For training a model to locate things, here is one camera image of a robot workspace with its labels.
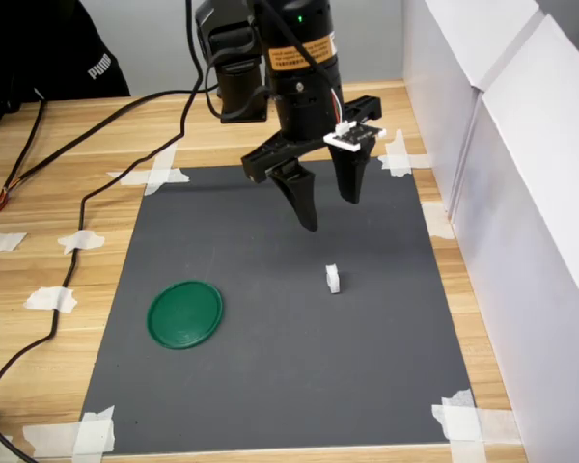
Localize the dark grey mat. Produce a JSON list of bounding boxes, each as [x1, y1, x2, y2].
[[79, 165, 477, 457]]

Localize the white partition panel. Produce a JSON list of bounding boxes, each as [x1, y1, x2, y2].
[[402, 0, 547, 219], [451, 13, 579, 463]]

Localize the black camera cable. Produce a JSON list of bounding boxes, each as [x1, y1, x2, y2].
[[0, 0, 223, 404]]

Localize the small white camera module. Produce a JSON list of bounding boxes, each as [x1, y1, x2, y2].
[[323, 119, 390, 154]]

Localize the round green lid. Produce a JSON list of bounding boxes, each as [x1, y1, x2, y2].
[[147, 281, 224, 352]]

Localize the person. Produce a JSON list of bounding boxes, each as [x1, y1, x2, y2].
[[0, 0, 132, 113]]

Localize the white masking tape piece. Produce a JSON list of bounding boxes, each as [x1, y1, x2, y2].
[[430, 388, 518, 463], [377, 128, 431, 177], [0, 231, 28, 254], [21, 404, 118, 460], [23, 286, 78, 314], [106, 142, 191, 197], [421, 202, 457, 240], [57, 229, 106, 256]]

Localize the small white plastic terminal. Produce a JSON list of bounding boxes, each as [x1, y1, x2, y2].
[[324, 262, 344, 296]]

